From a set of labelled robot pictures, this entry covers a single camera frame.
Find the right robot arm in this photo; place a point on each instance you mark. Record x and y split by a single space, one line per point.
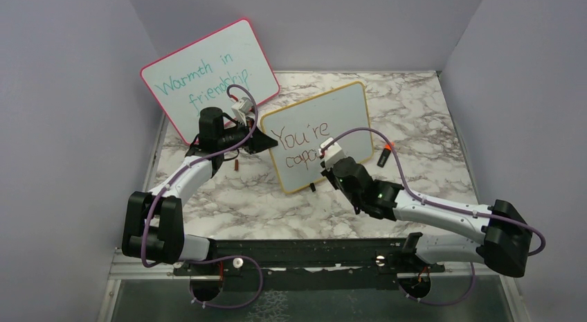
496 236

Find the pink framed whiteboard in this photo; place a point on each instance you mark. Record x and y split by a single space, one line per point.
207 72

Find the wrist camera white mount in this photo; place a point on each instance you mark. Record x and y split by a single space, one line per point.
329 153
243 111

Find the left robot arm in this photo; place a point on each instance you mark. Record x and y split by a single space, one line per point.
154 230

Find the yellow framed whiteboard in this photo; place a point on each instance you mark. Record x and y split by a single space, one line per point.
302 127

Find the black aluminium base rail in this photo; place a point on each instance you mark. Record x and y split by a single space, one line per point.
298 265

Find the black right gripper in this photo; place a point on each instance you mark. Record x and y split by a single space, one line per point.
329 173

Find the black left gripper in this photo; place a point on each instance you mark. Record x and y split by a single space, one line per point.
259 141

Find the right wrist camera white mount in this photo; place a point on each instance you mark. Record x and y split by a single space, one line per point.
329 153

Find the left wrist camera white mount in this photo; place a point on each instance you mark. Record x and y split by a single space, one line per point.
243 111

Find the black marker orange cap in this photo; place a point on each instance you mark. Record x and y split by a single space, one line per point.
385 154

